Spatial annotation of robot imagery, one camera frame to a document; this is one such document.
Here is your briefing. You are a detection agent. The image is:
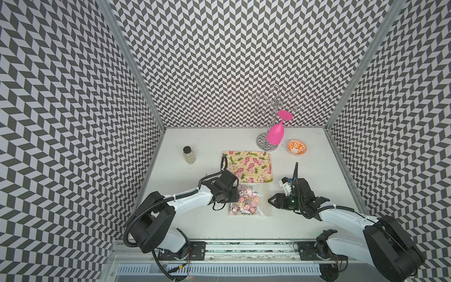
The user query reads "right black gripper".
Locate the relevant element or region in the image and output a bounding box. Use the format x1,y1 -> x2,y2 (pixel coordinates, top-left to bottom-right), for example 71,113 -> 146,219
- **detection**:
267,193 -> 304,210

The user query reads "pile of colourful lollipop candies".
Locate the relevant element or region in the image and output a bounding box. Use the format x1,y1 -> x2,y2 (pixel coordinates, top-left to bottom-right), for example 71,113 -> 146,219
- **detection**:
229,185 -> 260,216

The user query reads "clear ziploc bag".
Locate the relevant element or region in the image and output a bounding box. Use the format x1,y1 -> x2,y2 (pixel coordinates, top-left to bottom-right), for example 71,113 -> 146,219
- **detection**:
228,183 -> 270,217

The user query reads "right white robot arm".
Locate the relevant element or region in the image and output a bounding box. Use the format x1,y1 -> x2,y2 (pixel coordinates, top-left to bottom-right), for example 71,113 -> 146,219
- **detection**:
268,177 -> 426,282

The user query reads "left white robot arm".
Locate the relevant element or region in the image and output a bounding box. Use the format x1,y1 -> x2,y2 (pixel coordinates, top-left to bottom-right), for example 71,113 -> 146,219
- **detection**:
123,170 -> 239,256

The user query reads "floral rectangular tray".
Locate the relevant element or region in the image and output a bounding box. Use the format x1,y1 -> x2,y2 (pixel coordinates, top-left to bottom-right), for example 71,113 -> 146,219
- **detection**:
223,150 -> 274,183

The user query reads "small glass spice jar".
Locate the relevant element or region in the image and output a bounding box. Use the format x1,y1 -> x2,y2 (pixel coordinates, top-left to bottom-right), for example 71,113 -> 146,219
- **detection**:
183,146 -> 196,165

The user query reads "orange patterned small bowl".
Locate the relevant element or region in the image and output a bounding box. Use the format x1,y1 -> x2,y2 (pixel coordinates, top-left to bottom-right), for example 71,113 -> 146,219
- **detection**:
287,139 -> 307,156

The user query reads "pink plastic wine glass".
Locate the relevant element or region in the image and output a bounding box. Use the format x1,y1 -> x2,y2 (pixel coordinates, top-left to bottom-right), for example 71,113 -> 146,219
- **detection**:
266,110 -> 293,145

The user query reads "chrome glass holder stand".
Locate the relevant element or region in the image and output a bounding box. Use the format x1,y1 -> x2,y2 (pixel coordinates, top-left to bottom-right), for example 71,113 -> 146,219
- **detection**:
252,85 -> 298,152

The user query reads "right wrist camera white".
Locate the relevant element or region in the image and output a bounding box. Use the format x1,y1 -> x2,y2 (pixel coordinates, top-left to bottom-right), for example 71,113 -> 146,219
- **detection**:
279,177 -> 292,196

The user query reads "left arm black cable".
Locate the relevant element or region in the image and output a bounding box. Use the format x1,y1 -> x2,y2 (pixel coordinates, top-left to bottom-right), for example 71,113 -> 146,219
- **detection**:
123,154 -> 230,247

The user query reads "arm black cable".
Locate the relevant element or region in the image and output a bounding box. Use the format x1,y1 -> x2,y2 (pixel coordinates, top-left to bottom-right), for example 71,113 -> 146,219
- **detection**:
292,161 -> 357,223
123,154 -> 230,247

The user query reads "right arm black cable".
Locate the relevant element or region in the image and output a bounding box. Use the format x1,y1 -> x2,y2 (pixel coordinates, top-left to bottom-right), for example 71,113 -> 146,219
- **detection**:
292,161 -> 357,223

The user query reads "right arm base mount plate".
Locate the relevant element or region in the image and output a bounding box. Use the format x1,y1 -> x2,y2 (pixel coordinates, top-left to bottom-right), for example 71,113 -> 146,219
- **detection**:
293,241 -> 349,263

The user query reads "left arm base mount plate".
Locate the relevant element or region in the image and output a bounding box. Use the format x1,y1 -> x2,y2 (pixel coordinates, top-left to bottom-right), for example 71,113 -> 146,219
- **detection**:
157,241 -> 207,262

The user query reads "aluminium front rail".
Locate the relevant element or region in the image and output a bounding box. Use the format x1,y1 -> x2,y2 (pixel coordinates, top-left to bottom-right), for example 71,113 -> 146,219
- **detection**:
105,239 -> 399,265

